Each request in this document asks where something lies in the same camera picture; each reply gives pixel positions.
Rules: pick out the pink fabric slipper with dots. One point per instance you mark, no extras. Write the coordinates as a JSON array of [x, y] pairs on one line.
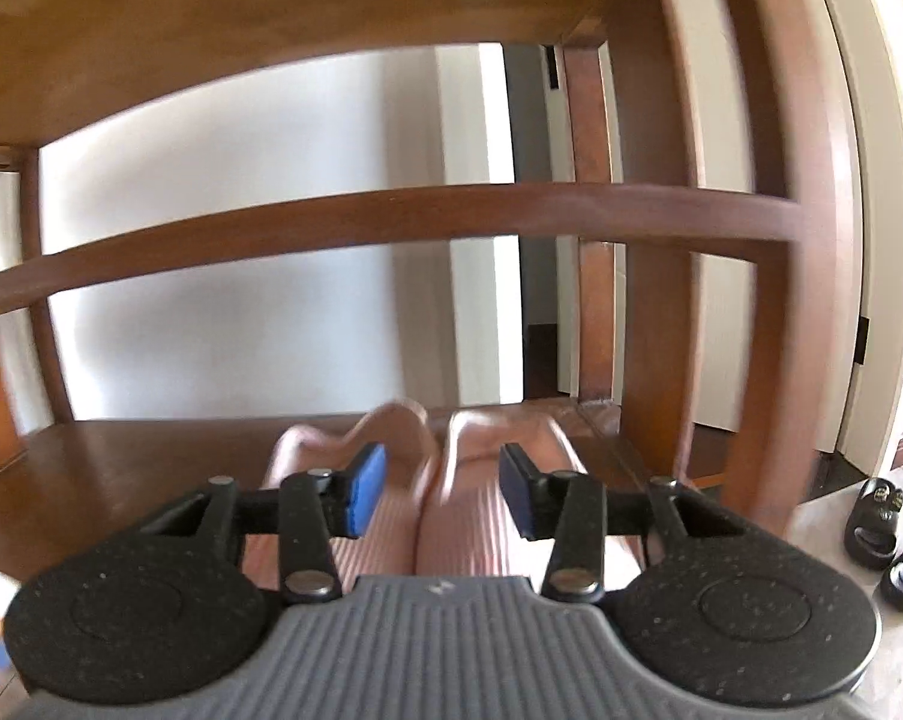
[[466, 510], [399, 457]]

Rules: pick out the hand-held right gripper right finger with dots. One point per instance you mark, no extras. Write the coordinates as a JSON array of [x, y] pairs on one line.
[[517, 491]]

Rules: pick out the white door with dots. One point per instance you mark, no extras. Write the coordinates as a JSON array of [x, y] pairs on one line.
[[879, 202]]

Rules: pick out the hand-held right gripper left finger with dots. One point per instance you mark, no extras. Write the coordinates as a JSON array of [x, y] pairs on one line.
[[365, 491]]

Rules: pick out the brown wooden shoe rack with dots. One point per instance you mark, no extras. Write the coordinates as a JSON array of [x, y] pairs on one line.
[[421, 214]]

